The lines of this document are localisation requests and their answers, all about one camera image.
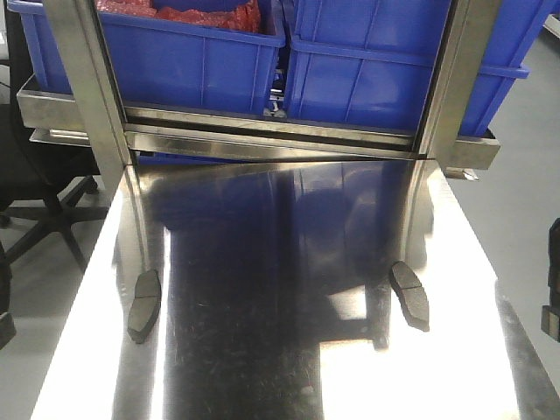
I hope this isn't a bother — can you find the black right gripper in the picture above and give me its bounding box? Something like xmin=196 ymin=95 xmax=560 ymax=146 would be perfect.
xmin=541 ymin=219 xmax=559 ymax=342

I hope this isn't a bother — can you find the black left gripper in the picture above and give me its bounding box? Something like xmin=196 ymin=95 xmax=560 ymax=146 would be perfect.
xmin=0 ymin=247 xmax=17 ymax=349

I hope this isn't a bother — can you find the inner-left grey brake pad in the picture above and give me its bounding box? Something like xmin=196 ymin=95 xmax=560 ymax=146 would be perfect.
xmin=127 ymin=269 xmax=162 ymax=344

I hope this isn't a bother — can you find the inner-right grey brake pad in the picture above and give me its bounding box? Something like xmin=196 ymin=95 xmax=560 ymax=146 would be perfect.
xmin=389 ymin=261 xmax=430 ymax=333

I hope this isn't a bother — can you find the black office chair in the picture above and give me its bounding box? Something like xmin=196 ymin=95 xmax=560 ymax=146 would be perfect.
xmin=0 ymin=56 xmax=109 ymax=275

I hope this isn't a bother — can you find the left blue plastic bin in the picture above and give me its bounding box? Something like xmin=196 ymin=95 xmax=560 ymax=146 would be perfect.
xmin=7 ymin=0 xmax=287 ymax=117

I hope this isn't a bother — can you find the blue plastic bin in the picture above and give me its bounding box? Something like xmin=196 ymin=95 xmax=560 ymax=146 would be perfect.
xmin=283 ymin=1 xmax=559 ymax=137
xmin=7 ymin=0 xmax=287 ymax=117

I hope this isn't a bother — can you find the right blue plastic bin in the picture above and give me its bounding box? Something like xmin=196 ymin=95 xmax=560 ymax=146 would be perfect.
xmin=283 ymin=1 xmax=559 ymax=137

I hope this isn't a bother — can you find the red plastic bag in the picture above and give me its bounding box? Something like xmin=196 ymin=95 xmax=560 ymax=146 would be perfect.
xmin=95 ymin=1 xmax=261 ymax=33

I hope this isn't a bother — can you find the stainless steel rack frame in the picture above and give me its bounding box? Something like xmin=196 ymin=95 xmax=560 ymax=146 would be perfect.
xmin=17 ymin=1 xmax=501 ymax=185

